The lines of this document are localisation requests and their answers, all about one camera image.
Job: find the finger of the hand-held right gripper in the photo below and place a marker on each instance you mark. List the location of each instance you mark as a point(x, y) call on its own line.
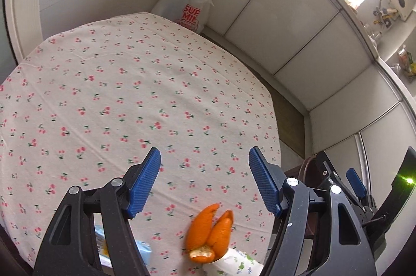
point(326, 168)
point(355, 181)

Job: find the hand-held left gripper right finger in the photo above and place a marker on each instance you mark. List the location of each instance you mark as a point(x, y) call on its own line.
point(263, 181)

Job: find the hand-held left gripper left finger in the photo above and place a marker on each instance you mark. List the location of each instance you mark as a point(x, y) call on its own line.
point(143, 185)

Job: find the dark brown bin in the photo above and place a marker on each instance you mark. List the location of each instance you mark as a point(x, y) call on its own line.
point(308, 175)

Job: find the light blue milk carton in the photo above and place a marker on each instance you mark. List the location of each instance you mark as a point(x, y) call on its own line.
point(143, 251)

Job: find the orange peel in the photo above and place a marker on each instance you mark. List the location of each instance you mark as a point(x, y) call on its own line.
point(204, 230)

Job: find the white printed paper cup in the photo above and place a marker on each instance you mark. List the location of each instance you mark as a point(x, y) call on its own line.
point(234, 264)

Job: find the green and yellow packets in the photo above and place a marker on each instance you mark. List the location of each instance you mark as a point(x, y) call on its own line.
point(408, 63)

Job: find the white kitchen cabinets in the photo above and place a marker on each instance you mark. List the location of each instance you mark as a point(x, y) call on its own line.
point(292, 19)

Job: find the white kitchen countertop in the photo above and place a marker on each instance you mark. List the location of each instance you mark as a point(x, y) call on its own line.
point(349, 8)

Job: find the white water heater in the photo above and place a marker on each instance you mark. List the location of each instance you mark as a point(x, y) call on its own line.
point(399, 3)

